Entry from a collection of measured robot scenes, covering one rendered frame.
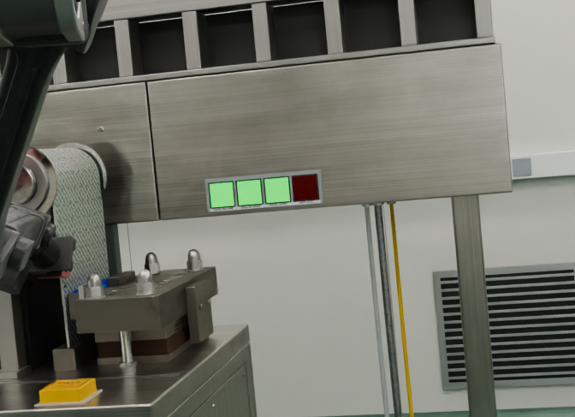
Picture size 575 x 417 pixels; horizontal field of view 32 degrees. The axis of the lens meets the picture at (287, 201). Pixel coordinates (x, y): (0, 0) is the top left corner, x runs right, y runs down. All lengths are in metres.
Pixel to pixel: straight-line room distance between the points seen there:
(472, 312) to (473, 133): 0.42
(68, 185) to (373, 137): 0.62
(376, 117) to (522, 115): 2.36
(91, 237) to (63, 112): 0.33
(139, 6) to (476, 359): 1.06
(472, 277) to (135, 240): 2.67
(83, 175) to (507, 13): 2.71
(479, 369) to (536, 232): 2.18
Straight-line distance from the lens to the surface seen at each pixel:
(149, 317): 1.84
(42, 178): 1.91
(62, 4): 0.89
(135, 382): 1.76
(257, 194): 2.12
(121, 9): 2.23
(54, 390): 1.67
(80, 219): 2.02
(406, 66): 2.09
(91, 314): 1.87
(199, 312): 2.00
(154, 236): 4.67
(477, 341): 2.28
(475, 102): 2.08
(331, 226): 4.47
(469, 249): 2.25
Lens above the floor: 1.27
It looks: 3 degrees down
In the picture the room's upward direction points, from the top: 5 degrees counter-clockwise
